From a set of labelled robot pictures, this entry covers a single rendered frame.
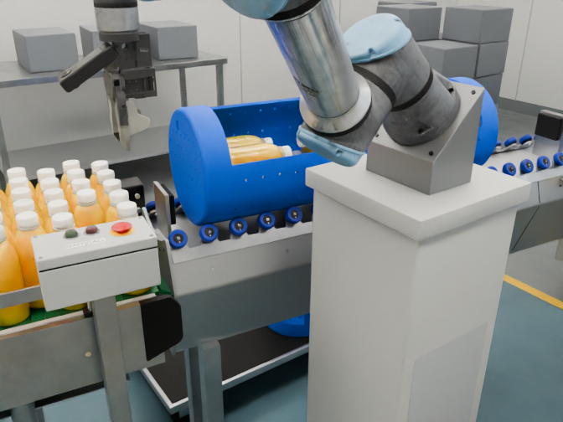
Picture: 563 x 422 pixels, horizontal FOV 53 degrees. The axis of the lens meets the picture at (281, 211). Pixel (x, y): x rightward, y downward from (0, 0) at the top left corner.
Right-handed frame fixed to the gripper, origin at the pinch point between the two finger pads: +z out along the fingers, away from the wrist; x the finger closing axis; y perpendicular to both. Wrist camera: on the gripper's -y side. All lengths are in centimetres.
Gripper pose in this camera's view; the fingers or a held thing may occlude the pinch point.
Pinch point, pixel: (119, 140)
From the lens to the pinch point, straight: 113.8
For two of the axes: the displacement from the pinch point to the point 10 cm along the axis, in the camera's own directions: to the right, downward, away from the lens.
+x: -4.6, -3.7, 8.1
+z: -0.1, 9.1, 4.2
